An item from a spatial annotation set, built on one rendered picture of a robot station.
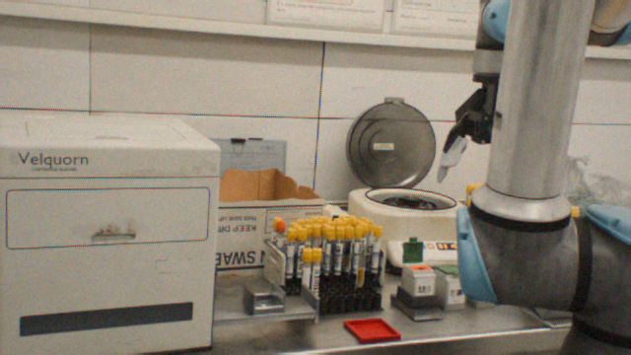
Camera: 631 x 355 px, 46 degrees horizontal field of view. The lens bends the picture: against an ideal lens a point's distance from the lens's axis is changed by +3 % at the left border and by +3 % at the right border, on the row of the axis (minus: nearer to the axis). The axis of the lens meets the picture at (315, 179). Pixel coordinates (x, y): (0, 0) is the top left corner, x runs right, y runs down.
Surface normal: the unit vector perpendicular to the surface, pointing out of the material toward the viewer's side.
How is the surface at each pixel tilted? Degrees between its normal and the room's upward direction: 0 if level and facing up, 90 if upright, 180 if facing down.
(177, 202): 90
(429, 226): 90
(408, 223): 90
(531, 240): 98
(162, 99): 90
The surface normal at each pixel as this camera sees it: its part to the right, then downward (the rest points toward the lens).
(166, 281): 0.37, 0.21
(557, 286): -0.13, 0.41
